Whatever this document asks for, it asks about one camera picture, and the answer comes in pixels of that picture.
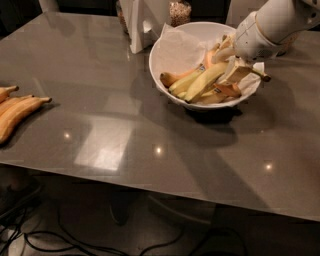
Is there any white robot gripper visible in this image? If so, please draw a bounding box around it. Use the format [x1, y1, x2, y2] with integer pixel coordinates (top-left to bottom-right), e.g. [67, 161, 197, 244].
[212, 12, 281, 83]

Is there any large yellow banana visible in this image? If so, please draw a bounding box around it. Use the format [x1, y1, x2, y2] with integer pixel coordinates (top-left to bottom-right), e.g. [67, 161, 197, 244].
[184, 62, 271, 103]

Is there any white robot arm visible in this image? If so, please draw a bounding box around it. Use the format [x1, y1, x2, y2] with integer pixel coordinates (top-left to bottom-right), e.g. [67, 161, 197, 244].
[213, 0, 320, 85]

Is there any upright orange banana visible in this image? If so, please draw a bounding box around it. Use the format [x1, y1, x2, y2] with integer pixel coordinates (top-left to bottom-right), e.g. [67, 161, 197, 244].
[203, 43, 220, 69]

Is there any small orange banana right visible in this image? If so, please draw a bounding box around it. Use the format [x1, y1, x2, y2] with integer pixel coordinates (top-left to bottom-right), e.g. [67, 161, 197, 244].
[216, 84, 242, 98]

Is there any yellow banana at bowl bottom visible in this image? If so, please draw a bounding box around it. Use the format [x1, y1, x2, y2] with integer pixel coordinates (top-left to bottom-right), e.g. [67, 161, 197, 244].
[197, 88, 227, 105]

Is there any white bowl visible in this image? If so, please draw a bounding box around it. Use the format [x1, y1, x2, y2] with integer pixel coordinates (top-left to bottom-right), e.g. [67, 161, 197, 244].
[149, 22, 261, 111]

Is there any yellow banana with blue sticker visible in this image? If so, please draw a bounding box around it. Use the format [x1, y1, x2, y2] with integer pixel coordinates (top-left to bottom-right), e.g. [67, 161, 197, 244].
[168, 65, 206, 96]

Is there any orange banana at left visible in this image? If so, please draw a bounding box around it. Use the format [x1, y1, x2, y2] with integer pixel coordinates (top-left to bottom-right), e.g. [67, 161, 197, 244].
[160, 70, 194, 88]

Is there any front banana on table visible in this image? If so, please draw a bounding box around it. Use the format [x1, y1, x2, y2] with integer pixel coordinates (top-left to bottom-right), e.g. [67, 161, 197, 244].
[0, 97, 52, 144]

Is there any banana on table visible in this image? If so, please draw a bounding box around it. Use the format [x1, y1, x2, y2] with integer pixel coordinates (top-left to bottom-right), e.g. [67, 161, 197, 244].
[0, 95, 32, 116]
[0, 97, 52, 144]
[0, 86, 19, 103]

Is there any top banana on table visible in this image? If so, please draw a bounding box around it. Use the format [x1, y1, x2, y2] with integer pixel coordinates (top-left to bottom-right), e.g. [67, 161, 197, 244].
[0, 86, 19, 103]

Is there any middle banana on table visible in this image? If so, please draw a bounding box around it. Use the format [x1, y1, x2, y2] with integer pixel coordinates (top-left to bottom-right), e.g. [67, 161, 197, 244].
[0, 95, 32, 116]

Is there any white paper liner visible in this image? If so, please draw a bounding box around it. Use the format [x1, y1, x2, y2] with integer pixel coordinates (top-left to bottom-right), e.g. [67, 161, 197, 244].
[150, 22, 265, 104]

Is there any bread in plastic bag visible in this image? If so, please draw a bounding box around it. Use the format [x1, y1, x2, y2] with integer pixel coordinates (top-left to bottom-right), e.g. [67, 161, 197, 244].
[278, 32, 299, 56]

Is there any glass jar of nuts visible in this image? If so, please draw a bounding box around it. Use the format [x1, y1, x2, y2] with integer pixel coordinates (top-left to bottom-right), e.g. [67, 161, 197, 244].
[169, 0, 192, 27]

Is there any white folded cardboard stand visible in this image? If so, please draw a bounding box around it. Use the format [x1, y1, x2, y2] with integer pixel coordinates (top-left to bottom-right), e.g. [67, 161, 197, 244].
[120, 0, 170, 54]

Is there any black floor cable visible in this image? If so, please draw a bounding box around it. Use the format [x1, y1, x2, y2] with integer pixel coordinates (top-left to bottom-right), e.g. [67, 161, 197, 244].
[0, 199, 249, 256]

